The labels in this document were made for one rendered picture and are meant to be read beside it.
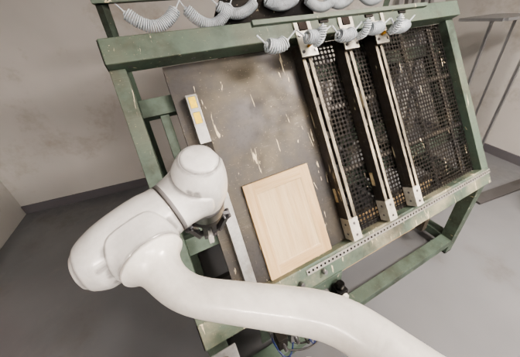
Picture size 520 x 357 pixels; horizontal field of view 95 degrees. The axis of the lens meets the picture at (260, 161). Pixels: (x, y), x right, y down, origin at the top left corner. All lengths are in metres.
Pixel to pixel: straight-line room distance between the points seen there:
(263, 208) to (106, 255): 0.86
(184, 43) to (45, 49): 2.45
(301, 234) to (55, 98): 3.06
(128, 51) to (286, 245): 1.10
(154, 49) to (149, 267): 0.88
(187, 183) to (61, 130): 3.31
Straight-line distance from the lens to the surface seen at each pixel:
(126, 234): 0.43
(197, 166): 0.42
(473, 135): 2.32
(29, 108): 3.69
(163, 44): 1.13
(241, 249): 1.17
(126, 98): 1.11
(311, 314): 0.37
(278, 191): 1.21
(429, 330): 2.40
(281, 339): 1.33
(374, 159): 1.50
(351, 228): 1.41
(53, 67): 3.47
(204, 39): 1.16
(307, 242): 1.34
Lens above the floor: 2.00
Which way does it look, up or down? 32 degrees down
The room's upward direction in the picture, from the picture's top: 5 degrees counter-clockwise
